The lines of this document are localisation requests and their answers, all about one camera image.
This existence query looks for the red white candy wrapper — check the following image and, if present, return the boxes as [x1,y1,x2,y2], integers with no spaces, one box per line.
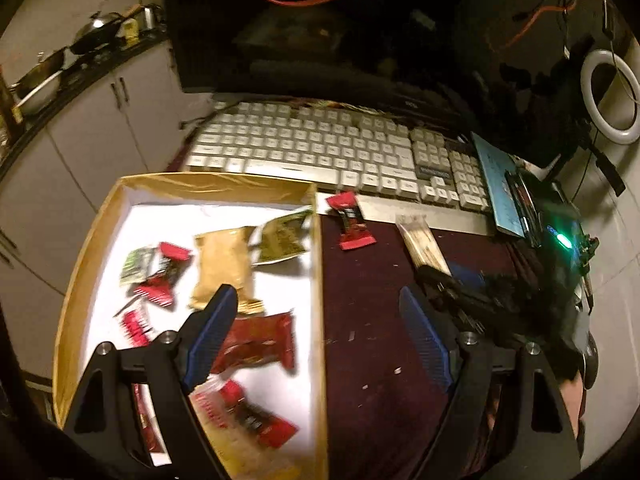
[132,242,193,310]

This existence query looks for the beige wafer snack packet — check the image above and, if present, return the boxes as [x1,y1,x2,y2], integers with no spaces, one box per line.
[395,214,450,275]

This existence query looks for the gold foil snack packet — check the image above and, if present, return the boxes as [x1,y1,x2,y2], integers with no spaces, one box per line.
[189,226,265,316]

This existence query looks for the large yellow cracker packet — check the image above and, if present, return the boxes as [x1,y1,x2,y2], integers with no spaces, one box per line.
[190,375,314,479]

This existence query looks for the green gold tea packet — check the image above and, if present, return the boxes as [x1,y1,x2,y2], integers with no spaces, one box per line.
[247,206,312,266]

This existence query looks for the small green candy packet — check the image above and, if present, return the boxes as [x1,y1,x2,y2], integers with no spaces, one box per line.
[119,247,155,286]

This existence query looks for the right human hand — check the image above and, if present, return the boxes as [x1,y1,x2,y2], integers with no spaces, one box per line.
[559,372,584,438]

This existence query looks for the dark red snack packet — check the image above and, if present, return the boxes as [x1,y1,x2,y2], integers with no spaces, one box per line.
[210,312,296,374]

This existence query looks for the gold cardboard tray box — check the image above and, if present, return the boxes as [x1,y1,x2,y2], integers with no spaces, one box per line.
[53,172,328,479]

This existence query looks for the blue notebook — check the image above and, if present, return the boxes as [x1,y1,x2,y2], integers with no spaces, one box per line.
[472,132,524,237]

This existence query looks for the white computer keyboard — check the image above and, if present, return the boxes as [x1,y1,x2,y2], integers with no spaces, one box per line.
[183,101,492,214]

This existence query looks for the white kitchen cabinets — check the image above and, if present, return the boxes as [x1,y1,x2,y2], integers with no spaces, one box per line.
[1,42,208,378]

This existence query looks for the black computer monitor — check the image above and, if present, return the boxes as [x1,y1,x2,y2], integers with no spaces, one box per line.
[164,0,575,127]

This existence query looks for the steel mixing bowl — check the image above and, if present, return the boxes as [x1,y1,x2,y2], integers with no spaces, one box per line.
[10,48,66,117]

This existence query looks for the black wok pan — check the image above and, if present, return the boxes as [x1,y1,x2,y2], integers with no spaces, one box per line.
[70,12,125,55]

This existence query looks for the white ring light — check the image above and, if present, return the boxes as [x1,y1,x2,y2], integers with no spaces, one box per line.
[580,49,639,145]

